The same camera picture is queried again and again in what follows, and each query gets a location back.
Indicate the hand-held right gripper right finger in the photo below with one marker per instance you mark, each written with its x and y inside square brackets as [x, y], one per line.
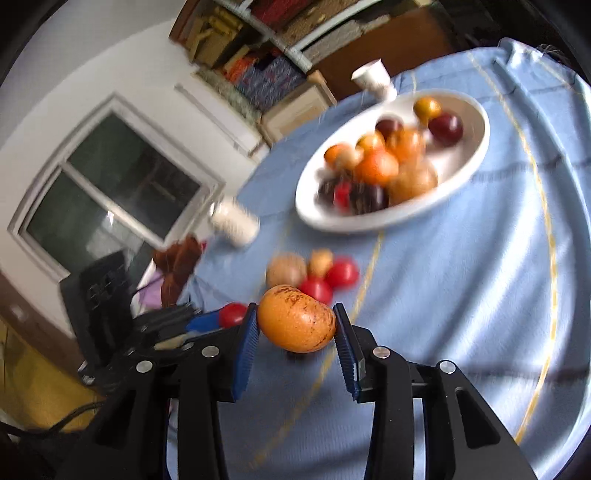
[346, 355]

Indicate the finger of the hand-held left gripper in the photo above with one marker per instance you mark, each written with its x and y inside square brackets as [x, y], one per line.
[174, 342]
[207, 321]

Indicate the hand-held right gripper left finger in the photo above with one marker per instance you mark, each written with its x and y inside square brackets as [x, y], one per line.
[244, 355]

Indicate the orange speckled fruit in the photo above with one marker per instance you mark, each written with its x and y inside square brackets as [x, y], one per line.
[295, 318]

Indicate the dark mangosteen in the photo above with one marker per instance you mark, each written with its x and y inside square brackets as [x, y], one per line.
[327, 190]
[369, 198]

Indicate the red cherry tomato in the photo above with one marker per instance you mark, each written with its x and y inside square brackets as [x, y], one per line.
[344, 273]
[232, 314]
[342, 194]
[316, 290]

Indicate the yellow-tan fruit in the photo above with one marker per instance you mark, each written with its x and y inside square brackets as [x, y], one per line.
[339, 156]

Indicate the small orange-brown fruit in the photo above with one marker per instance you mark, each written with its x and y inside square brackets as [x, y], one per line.
[369, 141]

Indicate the dark purple plum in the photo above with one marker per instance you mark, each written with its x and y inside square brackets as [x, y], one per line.
[388, 127]

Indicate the white round plate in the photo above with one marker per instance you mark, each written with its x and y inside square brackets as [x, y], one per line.
[464, 150]

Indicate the purple cloth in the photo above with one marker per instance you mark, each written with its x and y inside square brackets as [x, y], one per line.
[150, 290]

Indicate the brown plush toy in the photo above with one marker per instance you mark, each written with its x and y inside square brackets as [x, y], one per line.
[178, 265]

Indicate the small tan fruit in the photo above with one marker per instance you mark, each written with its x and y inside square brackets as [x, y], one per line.
[321, 262]

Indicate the white ribbed jar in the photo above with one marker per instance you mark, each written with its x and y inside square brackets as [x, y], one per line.
[233, 220]

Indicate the white framed window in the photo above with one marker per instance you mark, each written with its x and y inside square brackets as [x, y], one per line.
[115, 184]

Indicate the blue checked tablecloth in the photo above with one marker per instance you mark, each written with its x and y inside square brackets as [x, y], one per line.
[461, 277]

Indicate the large tan round fruit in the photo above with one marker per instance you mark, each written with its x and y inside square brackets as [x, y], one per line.
[413, 182]

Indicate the light cardboard box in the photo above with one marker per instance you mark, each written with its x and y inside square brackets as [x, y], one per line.
[298, 108]

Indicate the dark red plum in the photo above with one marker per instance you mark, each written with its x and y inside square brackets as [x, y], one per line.
[445, 130]

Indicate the blue patterned box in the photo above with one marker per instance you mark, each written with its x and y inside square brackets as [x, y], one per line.
[272, 78]

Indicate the orange-brown round fruit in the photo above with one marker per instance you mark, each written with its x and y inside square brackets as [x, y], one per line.
[427, 108]

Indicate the white paper cup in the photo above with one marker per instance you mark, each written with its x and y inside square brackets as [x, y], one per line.
[375, 78]

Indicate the pile of brown boxes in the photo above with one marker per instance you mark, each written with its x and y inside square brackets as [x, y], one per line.
[212, 32]

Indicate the white shelf unit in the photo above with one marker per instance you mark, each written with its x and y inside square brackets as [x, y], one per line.
[277, 37]

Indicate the stack of woven mats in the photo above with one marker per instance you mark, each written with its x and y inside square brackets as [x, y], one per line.
[330, 38]

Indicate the large brown cardboard box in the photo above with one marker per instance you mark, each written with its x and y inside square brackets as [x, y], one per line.
[383, 41]

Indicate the black glossy cabinet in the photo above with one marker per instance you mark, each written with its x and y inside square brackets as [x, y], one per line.
[461, 23]

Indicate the white wall conduit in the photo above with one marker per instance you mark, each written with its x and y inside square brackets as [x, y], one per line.
[212, 120]

